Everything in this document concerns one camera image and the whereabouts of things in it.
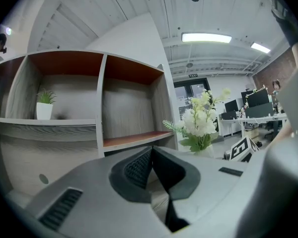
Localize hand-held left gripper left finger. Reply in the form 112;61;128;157
24;145;173;238

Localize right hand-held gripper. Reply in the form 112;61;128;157
223;136;261;163

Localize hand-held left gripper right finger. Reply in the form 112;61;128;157
151;145;266;227

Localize white flowers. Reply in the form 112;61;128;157
162;87;232;159

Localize person's right forearm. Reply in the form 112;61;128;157
264;123;293;150

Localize white office desk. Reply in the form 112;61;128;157
218;113;289;137

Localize small black computer monitor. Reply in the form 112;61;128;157
224;99;239;113

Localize grey wooden desk with shelves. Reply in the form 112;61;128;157
0;49;179;208

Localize stack of cardboard boxes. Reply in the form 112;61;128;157
243;127;260;140

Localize black office chair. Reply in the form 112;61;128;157
264;120;280;141

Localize black glass door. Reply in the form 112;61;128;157
173;77;211;121

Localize small plant in white pot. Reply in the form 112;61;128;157
36;88;58;120

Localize short ceiling light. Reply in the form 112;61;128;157
250;41;272;54

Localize long ceiling light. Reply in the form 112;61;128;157
181;32;232;44

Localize person's black printed shirt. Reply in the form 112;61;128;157
270;0;298;47

